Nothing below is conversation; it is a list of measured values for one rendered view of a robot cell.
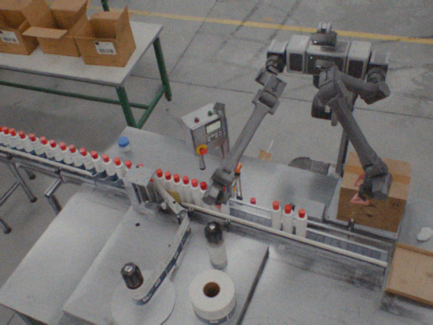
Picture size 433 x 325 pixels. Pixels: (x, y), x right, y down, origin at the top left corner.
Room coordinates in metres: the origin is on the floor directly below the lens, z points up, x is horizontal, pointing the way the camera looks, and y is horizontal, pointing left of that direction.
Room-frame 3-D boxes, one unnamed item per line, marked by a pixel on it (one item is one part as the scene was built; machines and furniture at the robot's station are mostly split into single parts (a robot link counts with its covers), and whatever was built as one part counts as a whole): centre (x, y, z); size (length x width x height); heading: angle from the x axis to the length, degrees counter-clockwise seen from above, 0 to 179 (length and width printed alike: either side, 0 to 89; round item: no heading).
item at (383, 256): (1.53, -0.01, 0.86); 1.65 x 0.08 x 0.04; 60
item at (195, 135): (1.66, 0.04, 1.38); 0.17 x 0.10 x 0.19; 115
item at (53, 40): (3.54, 1.05, 0.96); 0.53 x 0.45 x 0.37; 156
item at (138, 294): (1.10, 0.44, 1.04); 0.09 x 0.09 x 0.29
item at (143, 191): (1.66, 0.40, 1.01); 0.14 x 0.13 x 0.26; 60
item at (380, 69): (1.76, -0.81, 1.45); 0.09 x 0.08 x 0.12; 64
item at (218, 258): (1.25, 0.06, 1.03); 0.09 x 0.09 x 0.30
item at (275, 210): (1.39, -0.25, 0.98); 0.05 x 0.05 x 0.20
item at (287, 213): (1.36, -0.30, 0.98); 0.05 x 0.05 x 0.20
